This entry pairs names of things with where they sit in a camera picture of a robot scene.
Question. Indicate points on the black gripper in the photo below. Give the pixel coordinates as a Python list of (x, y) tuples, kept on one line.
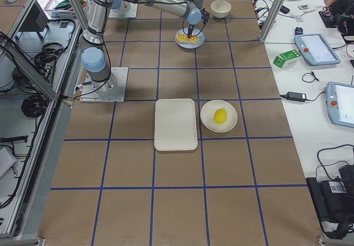
[(191, 31)]

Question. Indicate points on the blue plate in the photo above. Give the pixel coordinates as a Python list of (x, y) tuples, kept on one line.
[(195, 32)]

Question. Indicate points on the striped bread loaf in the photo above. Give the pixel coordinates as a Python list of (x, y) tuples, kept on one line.
[(184, 39)]

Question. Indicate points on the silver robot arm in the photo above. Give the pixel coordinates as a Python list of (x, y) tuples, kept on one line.
[(92, 42)]

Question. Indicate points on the white round plate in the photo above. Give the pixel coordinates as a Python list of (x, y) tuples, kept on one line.
[(207, 113)]

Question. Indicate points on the white bowl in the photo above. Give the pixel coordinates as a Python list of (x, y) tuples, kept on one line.
[(220, 9)]

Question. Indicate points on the yellow lemon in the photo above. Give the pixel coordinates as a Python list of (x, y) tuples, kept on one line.
[(220, 116)]

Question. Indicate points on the white rectangular tray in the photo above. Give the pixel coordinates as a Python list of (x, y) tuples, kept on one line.
[(175, 125)]

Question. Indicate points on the black phone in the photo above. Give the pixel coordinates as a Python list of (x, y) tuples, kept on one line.
[(284, 10)]

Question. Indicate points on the green white carton box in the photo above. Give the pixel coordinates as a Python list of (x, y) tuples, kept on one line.
[(286, 59)]

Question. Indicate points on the black power adapter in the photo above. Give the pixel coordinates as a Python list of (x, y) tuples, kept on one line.
[(296, 96)]

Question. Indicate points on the teach pendant tablet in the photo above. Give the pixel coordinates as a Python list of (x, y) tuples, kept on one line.
[(339, 101), (316, 50)]

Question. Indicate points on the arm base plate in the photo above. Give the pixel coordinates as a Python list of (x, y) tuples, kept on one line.
[(113, 91), (124, 11)]

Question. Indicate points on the aluminium frame post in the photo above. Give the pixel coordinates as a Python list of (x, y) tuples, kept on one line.
[(274, 10)]

